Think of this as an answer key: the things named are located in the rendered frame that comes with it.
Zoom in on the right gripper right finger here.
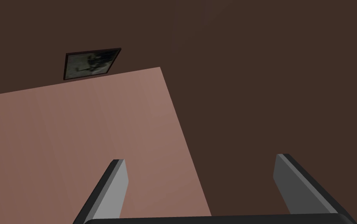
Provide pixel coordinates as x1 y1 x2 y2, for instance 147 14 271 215
273 153 357 224

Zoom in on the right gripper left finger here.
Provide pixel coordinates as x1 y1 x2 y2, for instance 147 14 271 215
72 159 129 224

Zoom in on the dark framed wall picture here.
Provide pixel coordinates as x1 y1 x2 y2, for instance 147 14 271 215
63 47 122 81

